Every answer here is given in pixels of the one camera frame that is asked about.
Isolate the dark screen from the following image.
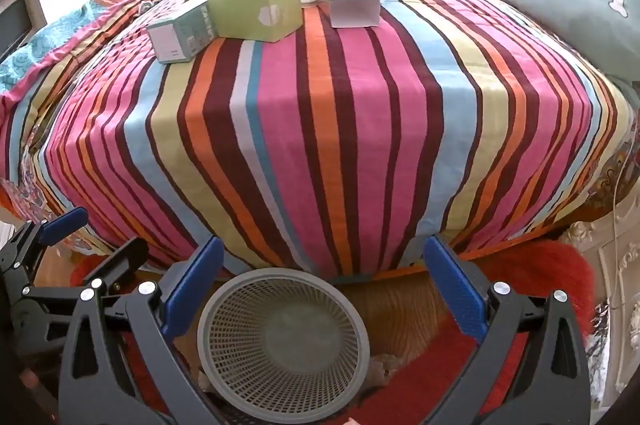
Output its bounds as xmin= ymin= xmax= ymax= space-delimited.
xmin=0 ymin=0 xmax=33 ymax=61

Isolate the red fluffy rug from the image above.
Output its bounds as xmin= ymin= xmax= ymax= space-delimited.
xmin=70 ymin=240 xmax=598 ymax=425

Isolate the grey mesh waste basket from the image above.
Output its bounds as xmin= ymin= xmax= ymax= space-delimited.
xmin=196 ymin=269 xmax=372 ymax=412

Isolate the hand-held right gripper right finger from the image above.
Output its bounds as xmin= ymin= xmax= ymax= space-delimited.
xmin=422 ymin=235 xmax=593 ymax=425

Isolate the crumpled white tissue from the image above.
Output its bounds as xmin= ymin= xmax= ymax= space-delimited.
xmin=370 ymin=352 xmax=401 ymax=381

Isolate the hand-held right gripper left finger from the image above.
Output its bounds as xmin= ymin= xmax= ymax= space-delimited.
xmin=57 ymin=235 xmax=226 ymax=425

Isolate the patterned bed sheet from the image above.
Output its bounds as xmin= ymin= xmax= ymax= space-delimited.
xmin=0 ymin=150 xmax=640 ymax=256

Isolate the green cardboard box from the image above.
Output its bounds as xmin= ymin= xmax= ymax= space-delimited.
xmin=205 ymin=0 xmax=304 ymax=43

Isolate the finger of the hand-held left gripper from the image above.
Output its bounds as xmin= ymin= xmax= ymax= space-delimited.
xmin=0 ymin=206 xmax=90 ymax=276
xmin=20 ymin=237 xmax=150 ymax=302

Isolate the small teal white box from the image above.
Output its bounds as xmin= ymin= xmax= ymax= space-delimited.
xmin=146 ymin=0 xmax=217 ymax=65

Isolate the striped bedspread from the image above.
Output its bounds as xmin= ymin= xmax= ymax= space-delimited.
xmin=0 ymin=0 xmax=636 ymax=278

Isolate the folded orange floral quilt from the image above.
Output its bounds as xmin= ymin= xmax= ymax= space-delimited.
xmin=0 ymin=0 xmax=241 ymax=106

